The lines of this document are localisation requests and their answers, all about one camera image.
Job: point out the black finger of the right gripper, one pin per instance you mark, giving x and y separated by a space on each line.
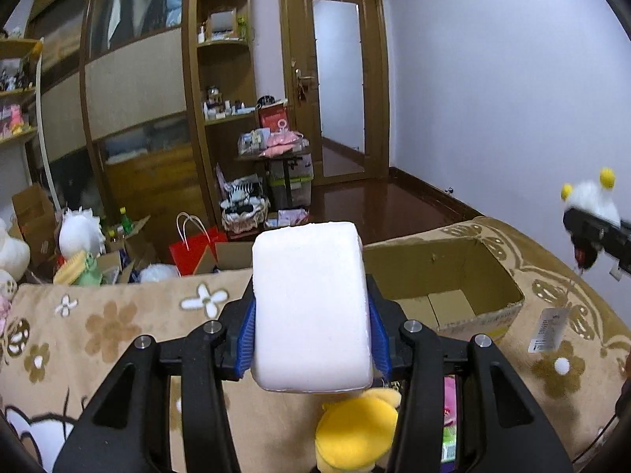
591 235

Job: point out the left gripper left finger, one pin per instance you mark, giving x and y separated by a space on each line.
125 426

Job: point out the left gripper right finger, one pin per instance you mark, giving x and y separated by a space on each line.
464 408

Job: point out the white plush with yellow pompoms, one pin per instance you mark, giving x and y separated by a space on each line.
589 202

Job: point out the yellow dog plush toy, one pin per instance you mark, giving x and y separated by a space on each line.
354 434

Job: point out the pink plush toy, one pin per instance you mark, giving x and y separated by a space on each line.
450 401

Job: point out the open cardboard box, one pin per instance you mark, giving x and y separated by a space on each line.
456 287

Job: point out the green frog plush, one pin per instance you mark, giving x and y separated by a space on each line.
81 269

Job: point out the white round plush toy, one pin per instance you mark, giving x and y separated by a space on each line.
80 231

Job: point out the white bear plush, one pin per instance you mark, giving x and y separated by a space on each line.
14 262

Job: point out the red paper gift bag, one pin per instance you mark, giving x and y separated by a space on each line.
195 238

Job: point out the brown cardboard box on floor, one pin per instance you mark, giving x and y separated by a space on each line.
36 220

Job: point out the lace trimmed basket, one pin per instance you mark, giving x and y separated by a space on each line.
244 206

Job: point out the white wooden toy shelf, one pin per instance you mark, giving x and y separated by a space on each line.
24 156

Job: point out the small black side table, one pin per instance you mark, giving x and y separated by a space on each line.
288 178

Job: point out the wooden door with glass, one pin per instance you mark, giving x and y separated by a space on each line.
335 75

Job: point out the wooden wardrobe with shelves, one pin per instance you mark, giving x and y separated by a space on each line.
137 100

